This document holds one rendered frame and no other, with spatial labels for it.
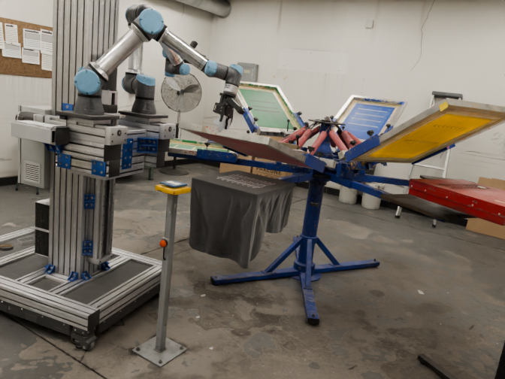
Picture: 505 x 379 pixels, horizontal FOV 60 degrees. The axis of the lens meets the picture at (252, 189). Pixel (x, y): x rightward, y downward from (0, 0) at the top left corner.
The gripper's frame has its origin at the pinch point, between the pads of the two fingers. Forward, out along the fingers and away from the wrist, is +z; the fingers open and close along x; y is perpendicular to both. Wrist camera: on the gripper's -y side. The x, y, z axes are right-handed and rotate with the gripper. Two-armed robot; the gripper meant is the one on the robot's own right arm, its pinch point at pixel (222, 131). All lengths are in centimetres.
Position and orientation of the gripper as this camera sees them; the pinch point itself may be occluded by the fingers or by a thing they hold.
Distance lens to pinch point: 232.3
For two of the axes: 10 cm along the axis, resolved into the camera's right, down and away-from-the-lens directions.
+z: -2.5, 9.7, 0.0
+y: -8.4, -2.2, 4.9
